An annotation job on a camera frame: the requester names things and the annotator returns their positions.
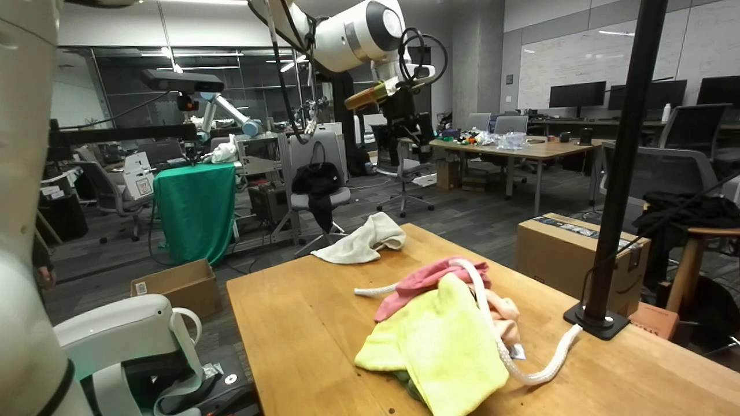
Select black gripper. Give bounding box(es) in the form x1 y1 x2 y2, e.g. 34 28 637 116
378 79 434 152

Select long wooden office table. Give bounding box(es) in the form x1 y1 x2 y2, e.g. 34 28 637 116
426 136 619 218

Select white swivel chair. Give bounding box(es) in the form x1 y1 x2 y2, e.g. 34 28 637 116
284 188 356 257

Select black office chair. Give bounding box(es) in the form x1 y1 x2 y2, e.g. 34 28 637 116
369 124 437 220

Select yellow-green cloth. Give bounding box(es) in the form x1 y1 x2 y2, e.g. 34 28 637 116
354 272 513 416

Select green cloth drape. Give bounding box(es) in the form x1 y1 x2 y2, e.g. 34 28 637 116
149 162 241 267

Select thick white flat rope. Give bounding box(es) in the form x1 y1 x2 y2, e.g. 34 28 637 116
350 257 585 388

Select grey office chair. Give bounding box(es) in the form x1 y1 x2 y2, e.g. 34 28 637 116
627 146 723 226

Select cardboard box with black tape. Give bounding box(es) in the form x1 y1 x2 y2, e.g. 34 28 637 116
515 213 654 318

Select black garment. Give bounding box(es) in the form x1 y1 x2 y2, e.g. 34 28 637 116
631 191 740 240

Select black computer monitor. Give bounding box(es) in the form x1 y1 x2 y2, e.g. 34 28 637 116
608 79 689 114
547 81 608 111
695 73 740 109

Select black mesh chair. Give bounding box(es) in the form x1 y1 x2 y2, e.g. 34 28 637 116
661 102 730 156

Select black handbag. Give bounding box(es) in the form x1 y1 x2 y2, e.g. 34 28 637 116
291 140 345 199

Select white paper sign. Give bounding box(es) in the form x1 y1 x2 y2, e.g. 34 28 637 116
121 150 157 204

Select wooden stool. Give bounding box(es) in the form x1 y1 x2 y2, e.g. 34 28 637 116
665 223 740 315

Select black stereo camera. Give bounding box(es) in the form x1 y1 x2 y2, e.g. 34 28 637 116
141 67 227 96

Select white ribbed towel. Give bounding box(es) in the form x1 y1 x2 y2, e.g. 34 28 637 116
309 211 407 267

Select black pole stand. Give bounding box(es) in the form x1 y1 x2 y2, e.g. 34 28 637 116
562 0 671 341

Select small open cardboard box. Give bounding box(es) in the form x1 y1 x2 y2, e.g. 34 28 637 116
126 259 227 323

